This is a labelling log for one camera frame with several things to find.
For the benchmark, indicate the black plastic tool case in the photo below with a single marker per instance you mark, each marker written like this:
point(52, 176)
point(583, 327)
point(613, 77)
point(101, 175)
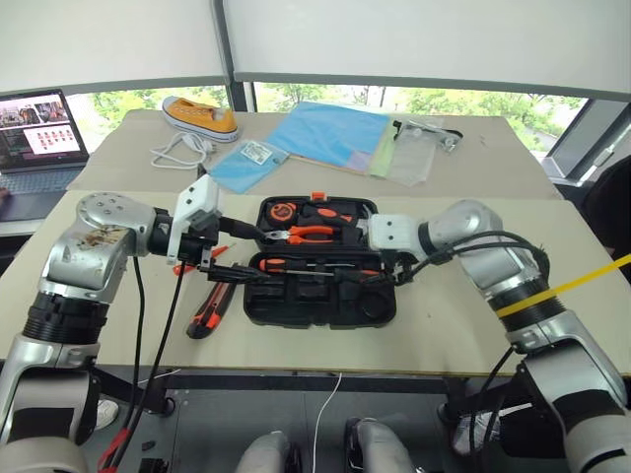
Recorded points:
point(320, 300)

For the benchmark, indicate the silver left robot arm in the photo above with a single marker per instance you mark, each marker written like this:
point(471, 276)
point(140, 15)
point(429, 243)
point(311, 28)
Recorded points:
point(84, 256)

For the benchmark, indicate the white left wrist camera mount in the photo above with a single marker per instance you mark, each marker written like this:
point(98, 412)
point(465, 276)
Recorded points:
point(197, 197)

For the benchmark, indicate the orange black tape measure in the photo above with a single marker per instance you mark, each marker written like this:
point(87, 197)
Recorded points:
point(281, 212)

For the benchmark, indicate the small orange screwdriver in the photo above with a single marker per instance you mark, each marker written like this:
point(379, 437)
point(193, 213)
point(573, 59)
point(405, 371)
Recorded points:
point(220, 250)

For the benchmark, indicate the green translucent pouch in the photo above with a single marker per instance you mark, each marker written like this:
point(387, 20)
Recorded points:
point(382, 157)

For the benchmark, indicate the grey rounded robot foot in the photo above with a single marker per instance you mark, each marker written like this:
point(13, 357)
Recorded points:
point(268, 453)
point(379, 448)

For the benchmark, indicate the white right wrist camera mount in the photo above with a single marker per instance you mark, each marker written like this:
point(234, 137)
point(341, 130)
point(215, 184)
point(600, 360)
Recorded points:
point(394, 231)

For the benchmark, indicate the small blue labelled pouch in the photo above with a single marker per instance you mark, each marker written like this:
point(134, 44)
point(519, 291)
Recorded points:
point(241, 167)

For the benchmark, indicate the yellow tape strip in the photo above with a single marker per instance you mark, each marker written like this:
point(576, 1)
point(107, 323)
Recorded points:
point(567, 285)

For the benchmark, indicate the short orange black screwdriver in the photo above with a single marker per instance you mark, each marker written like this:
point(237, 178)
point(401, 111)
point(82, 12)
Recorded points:
point(330, 214)

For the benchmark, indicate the long orange black screwdriver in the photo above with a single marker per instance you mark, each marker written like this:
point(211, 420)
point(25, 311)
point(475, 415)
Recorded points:
point(276, 264)

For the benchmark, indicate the grey open laptop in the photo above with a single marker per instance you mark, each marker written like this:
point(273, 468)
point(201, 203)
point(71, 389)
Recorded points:
point(34, 148)

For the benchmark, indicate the clear packet with metal clip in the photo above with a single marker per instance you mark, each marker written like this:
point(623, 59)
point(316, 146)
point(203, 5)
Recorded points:
point(443, 138)

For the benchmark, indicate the seated person in black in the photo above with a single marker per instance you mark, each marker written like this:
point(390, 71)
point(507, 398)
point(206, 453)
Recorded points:
point(611, 212)

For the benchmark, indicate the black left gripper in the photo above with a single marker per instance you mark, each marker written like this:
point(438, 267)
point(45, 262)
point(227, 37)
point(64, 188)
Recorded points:
point(193, 249)

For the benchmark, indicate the white grey bystander sneaker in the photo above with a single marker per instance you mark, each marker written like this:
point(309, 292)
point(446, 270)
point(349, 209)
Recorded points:
point(468, 433)

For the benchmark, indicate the large blue zip pouch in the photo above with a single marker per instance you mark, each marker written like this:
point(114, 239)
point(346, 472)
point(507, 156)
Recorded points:
point(330, 133)

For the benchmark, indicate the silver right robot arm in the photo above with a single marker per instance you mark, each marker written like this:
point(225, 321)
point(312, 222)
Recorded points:
point(517, 276)

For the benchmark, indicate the yellow canvas sneaker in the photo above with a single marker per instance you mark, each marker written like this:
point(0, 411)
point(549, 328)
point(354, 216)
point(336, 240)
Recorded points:
point(202, 118)

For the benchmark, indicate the purple translucent pouch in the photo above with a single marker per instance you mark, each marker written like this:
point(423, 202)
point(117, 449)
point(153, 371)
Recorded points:
point(359, 161)

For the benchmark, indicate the black orange utility knife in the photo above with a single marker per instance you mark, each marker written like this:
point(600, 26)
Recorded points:
point(212, 310)

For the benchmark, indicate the white roller blind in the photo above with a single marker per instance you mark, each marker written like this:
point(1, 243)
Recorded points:
point(108, 39)
point(424, 39)

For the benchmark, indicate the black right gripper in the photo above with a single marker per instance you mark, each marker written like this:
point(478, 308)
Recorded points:
point(401, 263)

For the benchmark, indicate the clear plastic bag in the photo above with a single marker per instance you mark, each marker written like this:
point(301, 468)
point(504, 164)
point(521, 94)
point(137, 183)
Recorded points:
point(411, 157)

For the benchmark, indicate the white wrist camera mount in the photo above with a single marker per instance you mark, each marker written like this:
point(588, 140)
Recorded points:
point(394, 231)
point(197, 197)

